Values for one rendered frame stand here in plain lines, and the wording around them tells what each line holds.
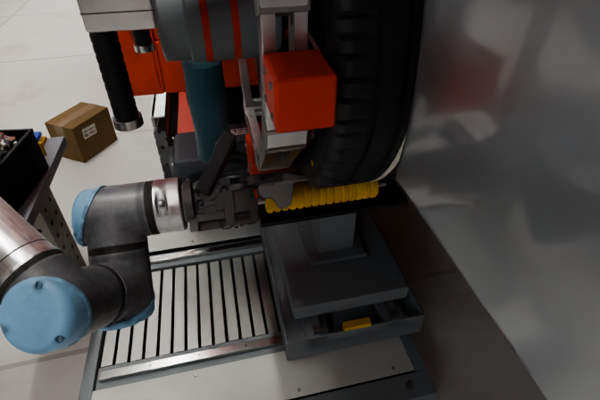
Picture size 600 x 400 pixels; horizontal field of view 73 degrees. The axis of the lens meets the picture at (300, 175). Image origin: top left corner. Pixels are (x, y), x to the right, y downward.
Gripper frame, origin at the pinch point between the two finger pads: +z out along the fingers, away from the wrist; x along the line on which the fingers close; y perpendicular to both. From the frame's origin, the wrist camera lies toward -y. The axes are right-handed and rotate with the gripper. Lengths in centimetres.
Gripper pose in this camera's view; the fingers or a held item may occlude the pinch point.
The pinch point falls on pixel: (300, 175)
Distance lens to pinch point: 72.7
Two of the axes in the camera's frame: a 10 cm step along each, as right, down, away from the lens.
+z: 9.8, -1.3, 1.8
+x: 1.6, -1.5, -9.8
